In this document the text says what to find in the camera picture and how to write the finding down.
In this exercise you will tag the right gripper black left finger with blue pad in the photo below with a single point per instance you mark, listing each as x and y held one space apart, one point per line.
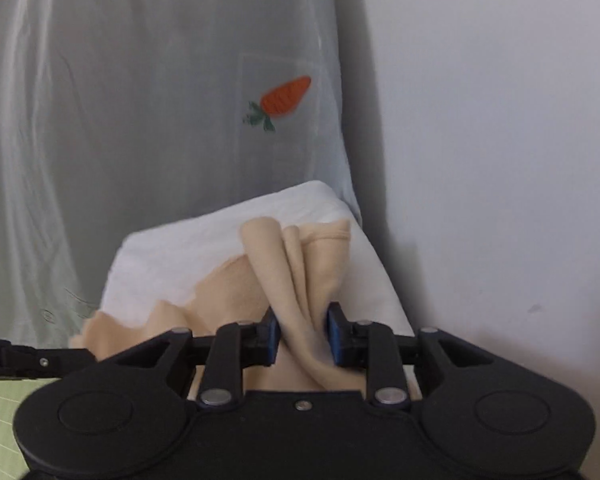
225 355

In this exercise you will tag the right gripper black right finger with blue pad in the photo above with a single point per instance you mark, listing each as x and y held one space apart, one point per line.
373 348

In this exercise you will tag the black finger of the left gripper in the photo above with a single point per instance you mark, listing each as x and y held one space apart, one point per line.
24 362

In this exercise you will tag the beige knit sweater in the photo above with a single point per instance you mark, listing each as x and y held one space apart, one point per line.
295 271

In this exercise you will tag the green checkered mat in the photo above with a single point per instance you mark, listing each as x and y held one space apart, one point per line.
12 393

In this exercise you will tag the white folded garment top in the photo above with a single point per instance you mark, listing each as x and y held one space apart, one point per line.
166 263

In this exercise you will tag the grey carrot print sheet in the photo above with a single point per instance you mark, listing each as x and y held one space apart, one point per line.
120 115

